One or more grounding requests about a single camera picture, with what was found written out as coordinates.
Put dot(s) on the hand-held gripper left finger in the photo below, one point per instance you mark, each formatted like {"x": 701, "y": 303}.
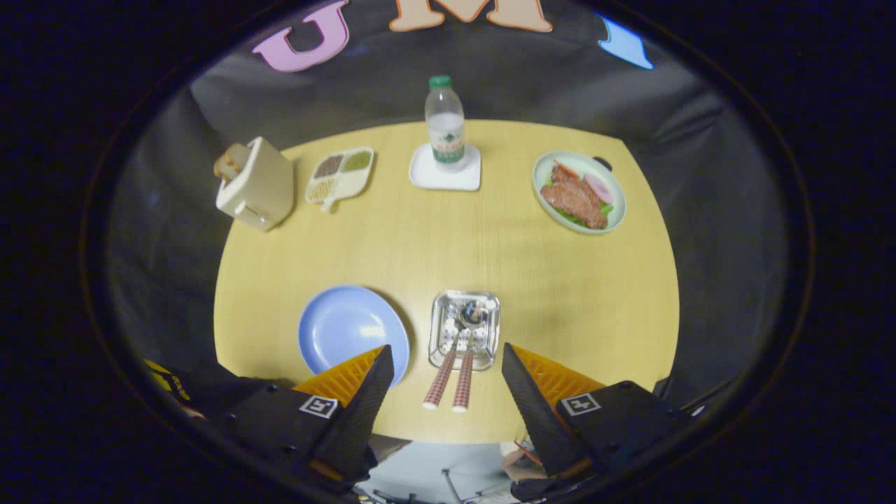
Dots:
{"x": 360, "y": 413}

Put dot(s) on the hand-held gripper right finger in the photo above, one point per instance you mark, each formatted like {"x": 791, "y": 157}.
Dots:
{"x": 535, "y": 413}

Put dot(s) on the blue round plate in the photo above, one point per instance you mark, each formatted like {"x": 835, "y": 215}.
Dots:
{"x": 343, "y": 329}

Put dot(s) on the clear plastic square container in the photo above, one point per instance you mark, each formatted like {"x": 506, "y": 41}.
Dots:
{"x": 444, "y": 308}

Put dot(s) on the brown grilled steak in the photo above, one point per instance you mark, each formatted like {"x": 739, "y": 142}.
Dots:
{"x": 572, "y": 206}

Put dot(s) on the pale green oval plate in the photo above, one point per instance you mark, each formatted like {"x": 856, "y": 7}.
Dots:
{"x": 616, "y": 213}

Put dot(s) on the white divided spice dish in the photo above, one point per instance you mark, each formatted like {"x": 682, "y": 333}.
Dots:
{"x": 346, "y": 183}

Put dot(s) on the pink ham slice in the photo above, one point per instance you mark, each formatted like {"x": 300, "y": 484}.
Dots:
{"x": 599, "y": 189}

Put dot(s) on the white square coaster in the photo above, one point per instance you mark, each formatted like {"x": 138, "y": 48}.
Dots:
{"x": 428, "y": 176}

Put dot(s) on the cream toaster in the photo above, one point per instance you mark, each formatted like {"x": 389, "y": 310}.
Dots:
{"x": 260, "y": 187}

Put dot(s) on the brown toast slice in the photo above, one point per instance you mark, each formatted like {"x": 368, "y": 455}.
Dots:
{"x": 225, "y": 168}
{"x": 238, "y": 154}

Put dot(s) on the clear green-capped water bottle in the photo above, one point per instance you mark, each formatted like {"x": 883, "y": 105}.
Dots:
{"x": 445, "y": 129}

